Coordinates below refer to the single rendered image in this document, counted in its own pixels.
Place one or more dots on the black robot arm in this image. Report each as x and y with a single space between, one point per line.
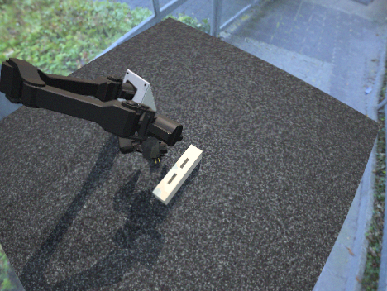
24 83

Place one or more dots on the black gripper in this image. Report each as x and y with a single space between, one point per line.
128 146

